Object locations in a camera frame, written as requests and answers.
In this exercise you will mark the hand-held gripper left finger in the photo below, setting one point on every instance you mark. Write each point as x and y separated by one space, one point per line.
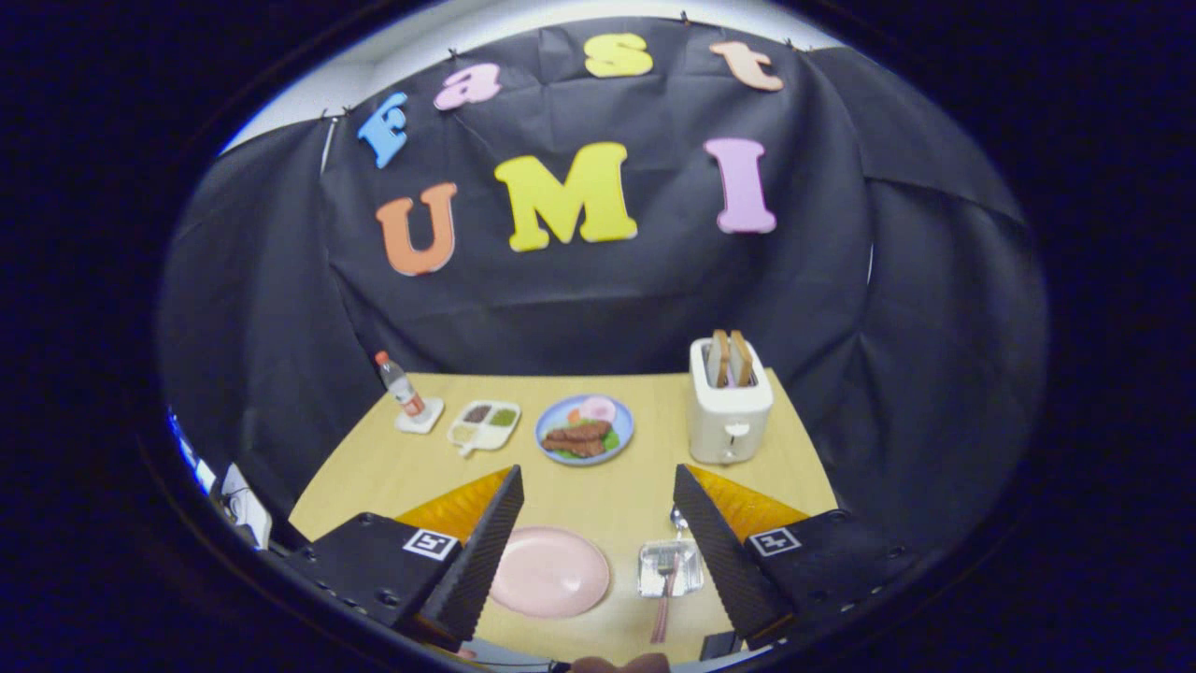
476 561

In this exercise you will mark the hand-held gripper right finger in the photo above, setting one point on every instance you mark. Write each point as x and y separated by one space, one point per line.
724 561

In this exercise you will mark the clear perforated basket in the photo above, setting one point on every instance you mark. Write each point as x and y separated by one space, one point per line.
690 570

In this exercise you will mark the pink plate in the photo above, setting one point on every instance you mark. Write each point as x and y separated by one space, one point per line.
551 572

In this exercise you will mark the white toaster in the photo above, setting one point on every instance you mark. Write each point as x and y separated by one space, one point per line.
729 425

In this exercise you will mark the white divided condiment dish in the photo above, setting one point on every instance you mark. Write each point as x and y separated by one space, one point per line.
481 425

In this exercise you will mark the brown sausage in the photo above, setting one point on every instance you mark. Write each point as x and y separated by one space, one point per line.
579 432
572 448

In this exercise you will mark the white square coaster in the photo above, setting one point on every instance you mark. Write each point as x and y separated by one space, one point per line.
432 416

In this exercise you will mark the blue plate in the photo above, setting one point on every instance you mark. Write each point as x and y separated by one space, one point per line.
553 416

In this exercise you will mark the green lettuce leaves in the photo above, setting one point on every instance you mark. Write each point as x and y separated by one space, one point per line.
610 439

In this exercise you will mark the clear red-label water bottle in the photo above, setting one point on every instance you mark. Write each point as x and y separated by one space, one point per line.
402 388

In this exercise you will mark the pink ham slice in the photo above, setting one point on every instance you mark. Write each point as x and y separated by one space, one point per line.
598 408

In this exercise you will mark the brown toast slice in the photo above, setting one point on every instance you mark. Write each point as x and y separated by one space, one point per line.
718 360
741 360

